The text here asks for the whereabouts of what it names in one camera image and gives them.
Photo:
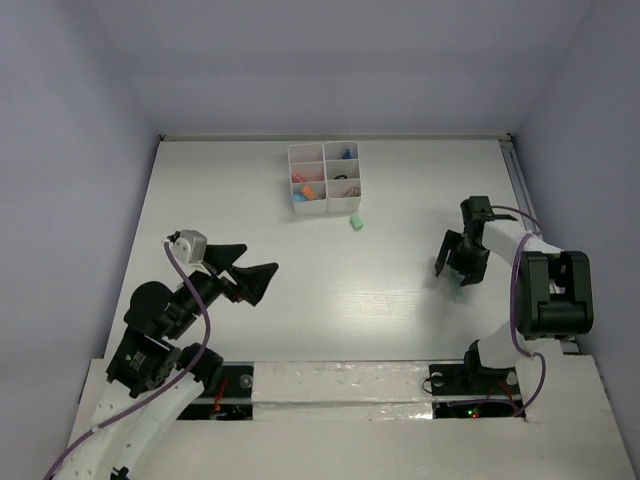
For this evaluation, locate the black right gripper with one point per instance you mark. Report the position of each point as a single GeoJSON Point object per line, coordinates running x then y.
{"type": "Point", "coordinates": [472, 272]}

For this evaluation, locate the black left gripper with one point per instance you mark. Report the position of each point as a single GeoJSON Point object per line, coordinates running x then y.
{"type": "Point", "coordinates": [251, 283]}

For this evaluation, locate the green highlighter pen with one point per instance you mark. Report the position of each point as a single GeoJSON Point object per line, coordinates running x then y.
{"type": "Point", "coordinates": [456, 291]}

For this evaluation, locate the orange highlighter cap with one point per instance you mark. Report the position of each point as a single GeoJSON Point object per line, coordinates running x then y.
{"type": "Point", "coordinates": [308, 192]}

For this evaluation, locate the pink highlighter pen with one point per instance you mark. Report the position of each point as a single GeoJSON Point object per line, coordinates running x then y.
{"type": "Point", "coordinates": [298, 177]}

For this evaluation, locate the green highlighter cap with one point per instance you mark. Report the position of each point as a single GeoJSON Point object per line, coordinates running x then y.
{"type": "Point", "coordinates": [356, 222]}

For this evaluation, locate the grey eraser block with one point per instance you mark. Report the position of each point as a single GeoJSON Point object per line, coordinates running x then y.
{"type": "Point", "coordinates": [353, 192]}

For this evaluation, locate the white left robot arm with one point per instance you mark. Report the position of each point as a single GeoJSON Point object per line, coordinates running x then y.
{"type": "Point", "coordinates": [163, 361]}

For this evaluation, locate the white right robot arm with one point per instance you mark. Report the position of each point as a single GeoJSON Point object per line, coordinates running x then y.
{"type": "Point", "coordinates": [550, 289]}

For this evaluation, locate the white left organizer box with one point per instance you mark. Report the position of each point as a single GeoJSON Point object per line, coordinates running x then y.
{"type": "Point", "coordinates": [308, 160]}

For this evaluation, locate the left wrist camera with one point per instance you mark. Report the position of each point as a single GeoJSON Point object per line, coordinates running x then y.
{"type": "Point", "coordinates": [187, 246]}

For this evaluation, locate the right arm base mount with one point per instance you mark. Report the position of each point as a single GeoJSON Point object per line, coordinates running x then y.
{"type": "Point", "coordinates": [469, 390]}

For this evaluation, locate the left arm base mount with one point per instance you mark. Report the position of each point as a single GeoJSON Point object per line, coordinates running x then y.
{"type": "Point", "coordinates": [227, 390]}

